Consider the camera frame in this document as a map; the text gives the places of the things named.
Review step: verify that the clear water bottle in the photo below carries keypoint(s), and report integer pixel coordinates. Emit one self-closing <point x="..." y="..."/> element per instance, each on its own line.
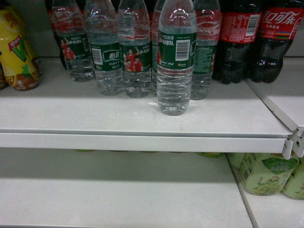
<point x="177" y="34"/>

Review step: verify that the white upper metal shelf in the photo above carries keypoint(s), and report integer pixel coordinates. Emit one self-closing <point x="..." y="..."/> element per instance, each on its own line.
<point x="62" y="114"/>

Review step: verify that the white metal shelf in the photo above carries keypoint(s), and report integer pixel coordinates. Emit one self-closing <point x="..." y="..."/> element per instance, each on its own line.
<point x="62" y="114"/>
<point x="44" y="188"/>

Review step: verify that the water bottle green label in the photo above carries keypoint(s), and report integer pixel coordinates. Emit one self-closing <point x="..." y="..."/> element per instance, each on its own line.
<point x="69" y="26"/>
<point x="101" y="30"/>

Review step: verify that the leftmost water bottle green label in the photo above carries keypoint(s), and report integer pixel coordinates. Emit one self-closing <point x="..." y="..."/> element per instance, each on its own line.
<point x="69" y="26"/>

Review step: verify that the white lower metal shelf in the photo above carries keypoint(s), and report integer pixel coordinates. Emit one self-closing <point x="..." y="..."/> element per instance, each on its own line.
<point x="44" y="188"/>

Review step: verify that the white right adjoining shelf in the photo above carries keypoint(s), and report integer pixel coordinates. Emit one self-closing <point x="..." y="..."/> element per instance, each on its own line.
<point x="285" y="98"/>

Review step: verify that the green grape juice bottle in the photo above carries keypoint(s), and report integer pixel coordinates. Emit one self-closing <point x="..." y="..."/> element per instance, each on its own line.
<point x="265" y="174"/>

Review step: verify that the left black cola bottle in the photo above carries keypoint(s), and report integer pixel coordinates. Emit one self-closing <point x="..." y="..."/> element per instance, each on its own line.
<point x="240" y="20"/>

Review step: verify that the black cola bottle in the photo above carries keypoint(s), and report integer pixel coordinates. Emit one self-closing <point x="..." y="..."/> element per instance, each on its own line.
<point x="277" y="29"/>
<point x="240" y="20"/>

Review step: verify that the yellow lemon tea bottle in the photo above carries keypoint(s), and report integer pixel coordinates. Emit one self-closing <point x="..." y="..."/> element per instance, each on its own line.
<point x="17" y="58"/>

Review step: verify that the dark lemon tea bottle left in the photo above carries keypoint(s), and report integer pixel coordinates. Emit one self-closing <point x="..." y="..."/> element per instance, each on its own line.
<point x="3" y="82"/>

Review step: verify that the right black cola bottle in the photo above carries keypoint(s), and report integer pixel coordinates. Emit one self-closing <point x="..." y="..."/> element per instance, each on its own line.
<point x="277" y="29"/>

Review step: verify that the right green juice bottle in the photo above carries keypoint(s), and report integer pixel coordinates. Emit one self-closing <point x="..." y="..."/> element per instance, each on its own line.
<point x="294" y="187"/>

